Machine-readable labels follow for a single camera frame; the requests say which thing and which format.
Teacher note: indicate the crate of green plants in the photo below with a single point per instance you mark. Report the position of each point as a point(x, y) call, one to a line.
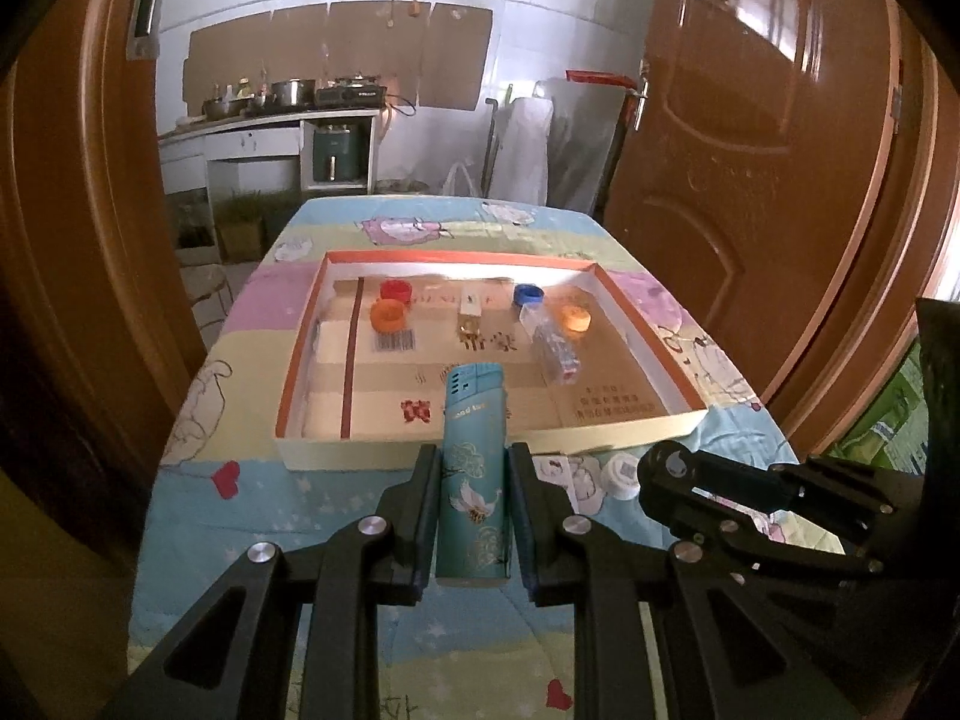
point(251, 221)

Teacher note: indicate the cardboard wall sheet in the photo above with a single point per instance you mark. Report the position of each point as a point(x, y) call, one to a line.
point(337, 45)

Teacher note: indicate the blue bottle cap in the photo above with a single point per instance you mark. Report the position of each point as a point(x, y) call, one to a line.
point(527, 294)

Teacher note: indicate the red paper strip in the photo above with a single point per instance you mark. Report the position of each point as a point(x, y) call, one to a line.
point(600, 78)

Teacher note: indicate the brown wooden door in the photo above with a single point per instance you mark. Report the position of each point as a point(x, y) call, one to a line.
point(750, 165)

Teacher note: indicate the white kitchen counter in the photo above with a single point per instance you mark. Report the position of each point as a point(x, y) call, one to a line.
point(240, 139)

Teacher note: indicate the black gas stove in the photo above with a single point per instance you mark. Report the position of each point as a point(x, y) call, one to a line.
point(351, 96)

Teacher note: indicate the shallow cardboard tray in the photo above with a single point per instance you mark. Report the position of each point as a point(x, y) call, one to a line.
point(600, 405)

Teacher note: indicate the large orange bottle cap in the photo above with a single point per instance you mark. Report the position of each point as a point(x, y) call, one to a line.
point(388, 315)

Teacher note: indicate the red bottle cap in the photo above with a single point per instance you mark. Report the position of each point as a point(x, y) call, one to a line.
point(395, 290)

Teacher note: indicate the steel cooking pot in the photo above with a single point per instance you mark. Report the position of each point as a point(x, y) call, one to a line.
point(292, 92)

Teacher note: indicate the black bottle cap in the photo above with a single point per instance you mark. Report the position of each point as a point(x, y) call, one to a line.
point(673, 463)

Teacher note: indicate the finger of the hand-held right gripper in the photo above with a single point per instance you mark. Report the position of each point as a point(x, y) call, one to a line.
point(810, 495)
point(780, 551)

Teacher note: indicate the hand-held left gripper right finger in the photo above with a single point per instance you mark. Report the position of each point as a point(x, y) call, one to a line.
point(525, 517)

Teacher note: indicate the brown door frame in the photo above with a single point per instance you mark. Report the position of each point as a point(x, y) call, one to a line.
point(67, 240)

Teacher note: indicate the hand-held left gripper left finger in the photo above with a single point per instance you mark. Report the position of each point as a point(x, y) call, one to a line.
point(420, 517)

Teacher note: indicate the small orange bottle cap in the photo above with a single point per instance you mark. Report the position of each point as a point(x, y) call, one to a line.
point(576, 317)

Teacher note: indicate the green cardboard box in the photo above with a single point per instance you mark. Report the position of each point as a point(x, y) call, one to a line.
point(889, 427)

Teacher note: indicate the teal patterned lighter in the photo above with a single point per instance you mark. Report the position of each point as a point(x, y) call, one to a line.
point(472, 480)

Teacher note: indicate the dark green air fryer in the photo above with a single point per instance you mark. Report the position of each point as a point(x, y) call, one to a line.
point(341, 154)

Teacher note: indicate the black walking cane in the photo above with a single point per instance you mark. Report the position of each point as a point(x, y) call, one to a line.
point(491, 146)

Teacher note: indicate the metal strike plate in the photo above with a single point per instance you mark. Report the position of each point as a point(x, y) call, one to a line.
point(145, 7)

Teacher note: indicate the rolled clear plastic sheet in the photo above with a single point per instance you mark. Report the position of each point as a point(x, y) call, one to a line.
point(532, 150)

